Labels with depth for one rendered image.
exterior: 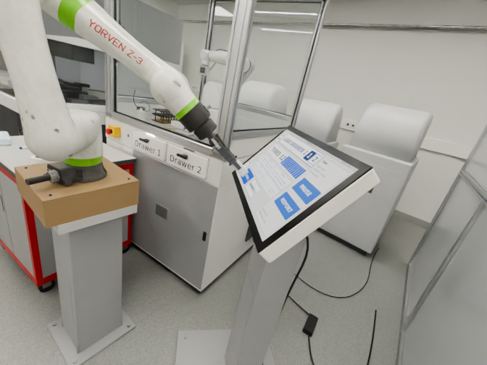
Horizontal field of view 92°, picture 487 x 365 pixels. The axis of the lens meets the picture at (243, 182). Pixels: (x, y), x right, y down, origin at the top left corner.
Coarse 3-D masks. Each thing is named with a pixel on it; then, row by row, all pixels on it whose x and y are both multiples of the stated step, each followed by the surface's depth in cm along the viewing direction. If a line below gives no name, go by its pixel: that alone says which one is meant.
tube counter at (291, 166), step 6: (282, 156) 80; (288, 156) 76; (282, 162) 77; (288, 162) 74; (294, 162) 71; (288, 168) 71; (294, 168) 69; (300, 168) 67; (294, 174) 67; (300, 174) 65
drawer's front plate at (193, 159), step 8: (168, 152) 135; (176, 152) 131; (184, 152) 128; (168, 160) 136; (176, 160) 133; (184, 160) 129; (192, 160) 126; (200, 160) 123; (208, 160) 122; (184, 168) 131; (200, 176) 126
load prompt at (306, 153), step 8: (288, 136) 88; (288, 144) 83; (296, 144) 79; (304, 144) 75; (296, 152) 75; (304, 152) 72; (312, 152) 69; (320, 152) 66; (304, 160) 68; (312, 160) 66
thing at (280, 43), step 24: (264, 0) 103; (288, 0) 120; (312, 0) 142; (264, 24) 109; (288, 24) 128; (312, 24) 154; (264, 48) 116; (288, 48) 138; (264, 72) 124; (288, 72) 150; (240, 96) 113; (264, 96) 133; (288, 96) 163; (240, 120) 121; (264, 120) 144; (288, 120) 179
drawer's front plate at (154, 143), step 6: (138, 132) 146; (138, 138) 146; (144, 138) 143; (150, 138) 140; (156, 138) 139; (138, 144) 147; (144, 144) 144; (150, 144) 141; (156, 144) 138; (162, 144) 136; (144, 150) 145; (150, 150) 142; (156, 150) 140; (162, 150) 137; (156, 156) 141; (162, 156) 138
